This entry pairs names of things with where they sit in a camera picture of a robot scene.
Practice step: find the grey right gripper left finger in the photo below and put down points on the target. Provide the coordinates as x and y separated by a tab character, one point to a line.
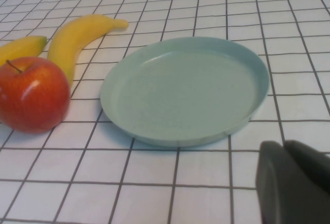
288	190

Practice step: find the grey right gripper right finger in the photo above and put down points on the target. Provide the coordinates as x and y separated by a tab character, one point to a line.
312	154

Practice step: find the red apple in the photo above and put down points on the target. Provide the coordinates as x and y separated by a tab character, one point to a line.
33	97

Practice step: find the pale green round plate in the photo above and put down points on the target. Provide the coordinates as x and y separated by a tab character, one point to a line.
185	92

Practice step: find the white grid-pattern tablecloth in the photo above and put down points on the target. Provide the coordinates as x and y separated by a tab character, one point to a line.
165	182

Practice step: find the yellow banana long stem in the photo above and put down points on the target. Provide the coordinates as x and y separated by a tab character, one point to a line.
74	36

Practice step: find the yellow banana green tip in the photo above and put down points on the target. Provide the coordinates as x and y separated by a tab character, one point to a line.
23	47

